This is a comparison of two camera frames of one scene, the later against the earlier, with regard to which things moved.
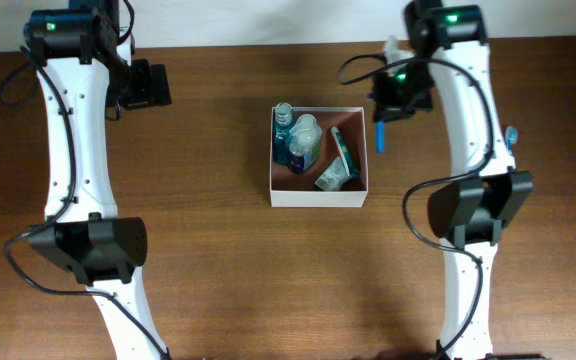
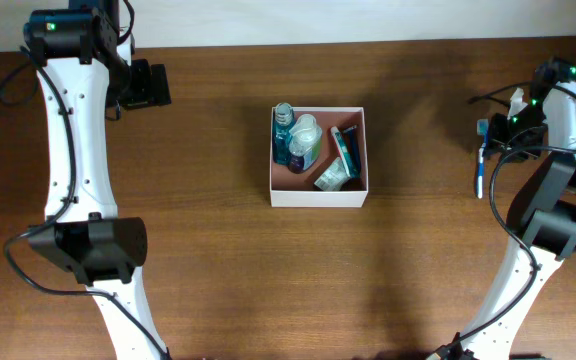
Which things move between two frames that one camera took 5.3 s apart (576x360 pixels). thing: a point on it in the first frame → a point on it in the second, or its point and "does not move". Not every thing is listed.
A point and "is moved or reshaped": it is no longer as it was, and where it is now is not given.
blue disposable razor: [380, 136] → [354, 149]
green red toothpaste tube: [351, 167] does not move
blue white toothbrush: [512, 137] is moved or reshaped
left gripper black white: [147, 93] does not move
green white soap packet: [334, 177] does not move
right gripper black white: [386, 107] → [496, 137]
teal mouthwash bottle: [282, 132] does not move
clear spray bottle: [305, 144] does not move
